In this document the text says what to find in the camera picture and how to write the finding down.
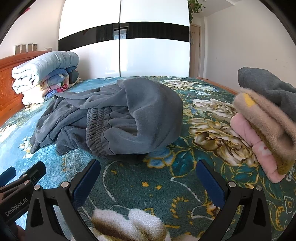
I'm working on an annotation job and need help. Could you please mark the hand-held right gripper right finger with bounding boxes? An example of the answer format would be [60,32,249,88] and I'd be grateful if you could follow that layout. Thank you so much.
[195,159,278,241]

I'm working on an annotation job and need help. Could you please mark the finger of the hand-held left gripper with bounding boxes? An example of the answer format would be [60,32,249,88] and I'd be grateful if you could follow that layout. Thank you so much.
[0,167,17,186]
[20,161,47,186]

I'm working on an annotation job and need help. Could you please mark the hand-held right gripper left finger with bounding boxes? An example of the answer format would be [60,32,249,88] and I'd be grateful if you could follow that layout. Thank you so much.
[25,159,101,241]

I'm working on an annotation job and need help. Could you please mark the grey sweatpants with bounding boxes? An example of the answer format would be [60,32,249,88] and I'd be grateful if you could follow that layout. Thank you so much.
[85,78,184,158]

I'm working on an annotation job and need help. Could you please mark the floral teal bed blanket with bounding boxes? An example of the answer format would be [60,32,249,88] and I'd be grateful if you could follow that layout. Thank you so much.
[0,76,296,241]

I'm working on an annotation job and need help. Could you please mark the dark grey sweatshirt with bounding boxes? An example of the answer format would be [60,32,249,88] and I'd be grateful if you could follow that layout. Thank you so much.
[30,85,121,155]

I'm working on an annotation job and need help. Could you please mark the folded pink garment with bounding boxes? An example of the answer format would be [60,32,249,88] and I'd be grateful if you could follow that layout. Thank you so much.
[230,113,286,183]

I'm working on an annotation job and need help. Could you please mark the wooden bed headboard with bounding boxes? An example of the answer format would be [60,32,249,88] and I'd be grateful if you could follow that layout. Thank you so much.
[0,50,47,128]

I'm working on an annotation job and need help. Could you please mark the folded tan fuzzy garment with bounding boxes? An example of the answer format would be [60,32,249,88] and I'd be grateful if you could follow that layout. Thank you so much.
[232,87,296,175]

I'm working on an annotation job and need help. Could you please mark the folded floral print quilt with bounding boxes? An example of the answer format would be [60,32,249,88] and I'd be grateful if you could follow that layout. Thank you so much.
[22,68,70,105]

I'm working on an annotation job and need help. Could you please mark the wooden bed footboard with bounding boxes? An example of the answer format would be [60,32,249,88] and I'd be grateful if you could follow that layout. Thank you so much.
[196,76,238,95]

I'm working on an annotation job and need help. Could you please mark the dark pillow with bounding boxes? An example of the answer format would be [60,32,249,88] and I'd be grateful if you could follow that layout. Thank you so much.
[69,70,80,83]

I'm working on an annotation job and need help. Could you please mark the folded light blue quilt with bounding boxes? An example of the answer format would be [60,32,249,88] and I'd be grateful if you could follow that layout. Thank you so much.
[11,51,79,94]

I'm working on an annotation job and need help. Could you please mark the folded grey garment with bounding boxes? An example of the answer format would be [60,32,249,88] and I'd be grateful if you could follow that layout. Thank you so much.
[238,67,296,121]

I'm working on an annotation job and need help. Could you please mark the wooden door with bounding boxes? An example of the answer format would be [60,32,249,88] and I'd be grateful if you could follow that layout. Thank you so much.
[190,23,201,78]

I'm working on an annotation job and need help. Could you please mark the white wardrobe with black stripe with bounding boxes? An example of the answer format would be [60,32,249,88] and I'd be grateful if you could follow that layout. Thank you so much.
[58,0,190,78]

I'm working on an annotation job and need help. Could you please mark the green potted plant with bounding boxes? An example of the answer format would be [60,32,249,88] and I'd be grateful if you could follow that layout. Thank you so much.
[188,0,206,24]

